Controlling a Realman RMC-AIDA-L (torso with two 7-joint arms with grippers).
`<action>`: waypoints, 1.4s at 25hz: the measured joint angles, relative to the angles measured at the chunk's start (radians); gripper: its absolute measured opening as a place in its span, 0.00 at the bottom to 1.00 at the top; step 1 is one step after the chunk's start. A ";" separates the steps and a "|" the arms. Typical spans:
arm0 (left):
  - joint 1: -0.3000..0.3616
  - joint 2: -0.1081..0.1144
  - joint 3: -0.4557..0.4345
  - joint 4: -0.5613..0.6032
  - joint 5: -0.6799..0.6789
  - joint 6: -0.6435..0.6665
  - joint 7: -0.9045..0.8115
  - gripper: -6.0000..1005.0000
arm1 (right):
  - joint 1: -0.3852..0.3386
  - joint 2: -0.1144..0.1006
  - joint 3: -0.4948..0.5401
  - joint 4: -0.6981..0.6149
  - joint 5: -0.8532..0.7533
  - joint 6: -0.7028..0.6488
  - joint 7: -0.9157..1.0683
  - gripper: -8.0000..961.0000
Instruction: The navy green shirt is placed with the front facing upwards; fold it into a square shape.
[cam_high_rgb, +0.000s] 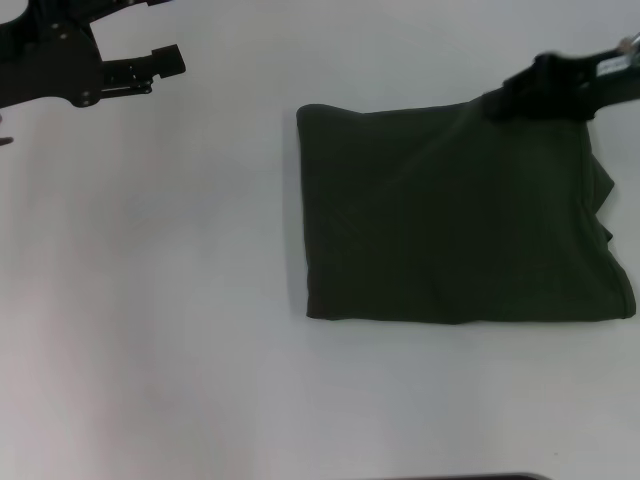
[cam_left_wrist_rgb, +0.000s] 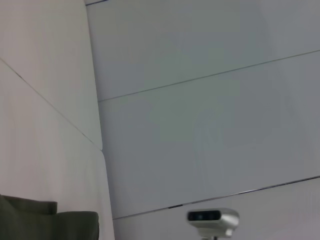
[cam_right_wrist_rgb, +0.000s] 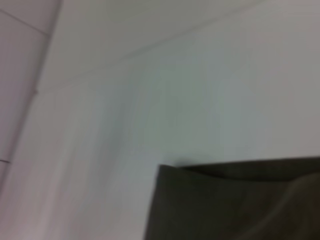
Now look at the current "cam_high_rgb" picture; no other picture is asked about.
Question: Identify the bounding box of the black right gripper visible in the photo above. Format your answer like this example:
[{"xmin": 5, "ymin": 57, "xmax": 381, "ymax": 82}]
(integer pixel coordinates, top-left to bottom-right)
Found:
[{"xmin": 483, "ymin": 45, "xmax": 640, "ymax": 125}]

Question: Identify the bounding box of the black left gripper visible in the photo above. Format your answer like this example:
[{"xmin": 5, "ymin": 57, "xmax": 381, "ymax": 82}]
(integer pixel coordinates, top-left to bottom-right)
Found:
[{"xmin": 0, "ymin": 0, "xmax": 188, "ymax": 110}]

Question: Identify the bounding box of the dark green FREE t-shirt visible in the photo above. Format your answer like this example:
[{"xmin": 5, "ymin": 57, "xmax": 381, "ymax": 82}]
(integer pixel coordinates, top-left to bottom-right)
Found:
[{"xmin": 294, "ymin": 97, "xmax": 638, "ymax": 326}]

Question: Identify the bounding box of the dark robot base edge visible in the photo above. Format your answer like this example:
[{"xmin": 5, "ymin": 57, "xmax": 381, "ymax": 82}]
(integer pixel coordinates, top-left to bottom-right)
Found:
[{"xmin": 439, "ymin": 471, "xmax": 640, "ymax": 480}]

